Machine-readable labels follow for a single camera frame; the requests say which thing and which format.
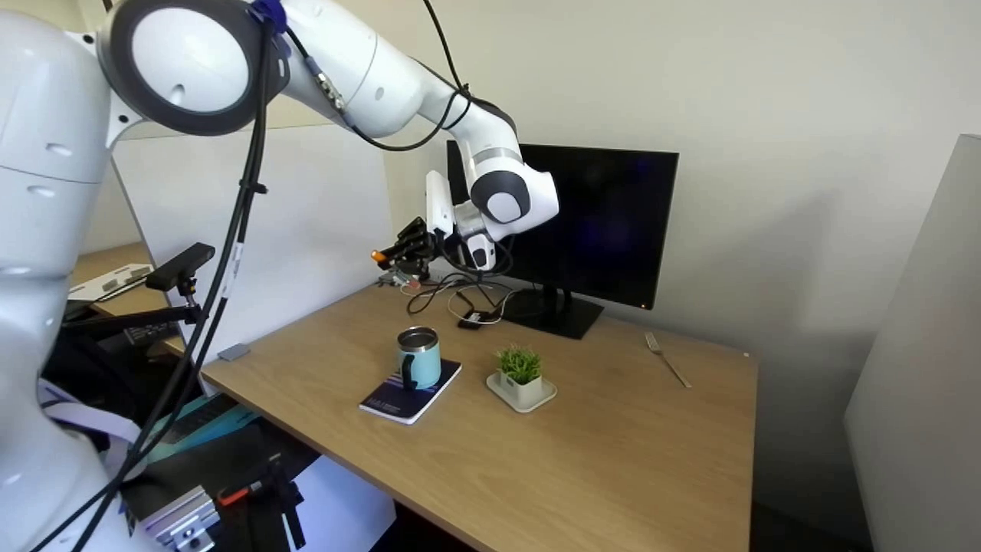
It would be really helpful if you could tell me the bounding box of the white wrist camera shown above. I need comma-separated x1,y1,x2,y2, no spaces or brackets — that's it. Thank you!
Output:
426,173,454,236

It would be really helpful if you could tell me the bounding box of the dark purple notebook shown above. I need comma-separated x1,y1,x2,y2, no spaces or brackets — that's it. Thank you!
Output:
358,358,462,426

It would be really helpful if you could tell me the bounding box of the black thick cable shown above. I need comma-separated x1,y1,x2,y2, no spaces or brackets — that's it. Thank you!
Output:
402,258,514,322

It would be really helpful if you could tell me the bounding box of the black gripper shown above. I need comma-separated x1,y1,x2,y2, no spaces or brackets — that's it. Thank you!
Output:
378,219,450,278

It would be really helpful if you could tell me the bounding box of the small green potted plant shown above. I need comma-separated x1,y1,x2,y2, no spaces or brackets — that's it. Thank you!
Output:
496,346,544,384

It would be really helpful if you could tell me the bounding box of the white desk divider panel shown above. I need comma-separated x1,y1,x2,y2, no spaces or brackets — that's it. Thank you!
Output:
115,125,389,361

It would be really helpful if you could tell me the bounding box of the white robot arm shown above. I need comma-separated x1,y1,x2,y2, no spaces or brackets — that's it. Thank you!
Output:
0,0,559,552

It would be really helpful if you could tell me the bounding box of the black small adapter dongle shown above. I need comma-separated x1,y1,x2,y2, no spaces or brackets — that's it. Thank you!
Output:
458,313,485,333

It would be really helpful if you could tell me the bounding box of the teal mug black handle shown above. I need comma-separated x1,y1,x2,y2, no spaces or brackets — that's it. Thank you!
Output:
397,326,442,390

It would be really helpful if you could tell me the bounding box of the black computer monitor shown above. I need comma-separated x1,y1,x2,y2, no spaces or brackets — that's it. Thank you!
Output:
444,141,683,343

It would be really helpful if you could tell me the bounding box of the black camera on stand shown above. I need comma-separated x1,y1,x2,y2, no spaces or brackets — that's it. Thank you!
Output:
143,242,214,299

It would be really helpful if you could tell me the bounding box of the white square plant tray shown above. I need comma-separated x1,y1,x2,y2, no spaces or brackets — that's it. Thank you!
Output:
487,374,559,414

